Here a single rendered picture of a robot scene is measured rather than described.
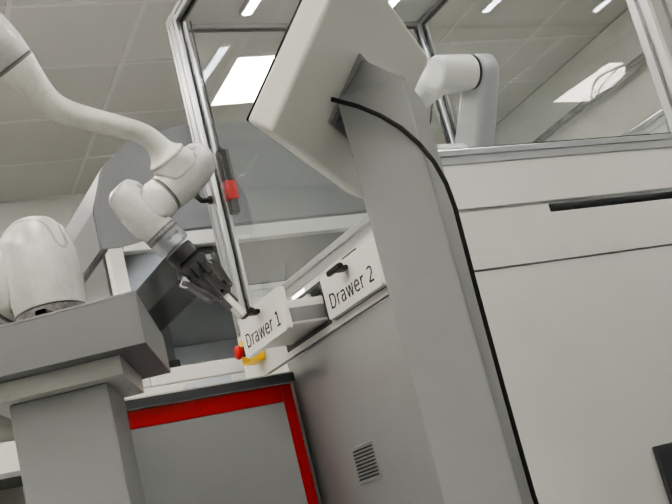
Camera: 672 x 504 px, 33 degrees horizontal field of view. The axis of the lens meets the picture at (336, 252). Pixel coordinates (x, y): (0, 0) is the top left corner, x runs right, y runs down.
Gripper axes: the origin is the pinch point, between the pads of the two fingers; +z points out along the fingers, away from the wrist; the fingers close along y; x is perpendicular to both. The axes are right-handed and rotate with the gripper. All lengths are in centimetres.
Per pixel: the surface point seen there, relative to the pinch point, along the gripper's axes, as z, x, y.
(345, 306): 17.8, -26.6, 7.7
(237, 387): 15.5, 10.0, -10.6
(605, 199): 45, -53, 66
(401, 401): 40, -38, -6
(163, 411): 6.1, 11.1, -28.5
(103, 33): -125, 203, 149
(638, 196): 51, -52, 75
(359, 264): 12.4, -38.2, 11.5
